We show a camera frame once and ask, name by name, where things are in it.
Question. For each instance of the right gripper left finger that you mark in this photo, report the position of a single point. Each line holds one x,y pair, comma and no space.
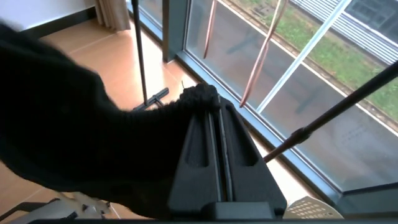
192,174

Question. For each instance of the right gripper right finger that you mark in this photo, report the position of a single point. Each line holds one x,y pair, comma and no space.
248,177

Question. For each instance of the black shorts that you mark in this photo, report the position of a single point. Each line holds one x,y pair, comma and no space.
77,124

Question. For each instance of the pink clothes hanger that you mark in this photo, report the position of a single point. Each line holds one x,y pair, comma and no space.
210,25
253,76

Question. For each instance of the white laundry basket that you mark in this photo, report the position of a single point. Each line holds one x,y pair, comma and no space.
311,210

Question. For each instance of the black clothes rack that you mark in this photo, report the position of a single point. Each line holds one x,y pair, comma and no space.
342,107

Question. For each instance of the beige curtain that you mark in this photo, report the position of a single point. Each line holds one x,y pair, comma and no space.
113,14

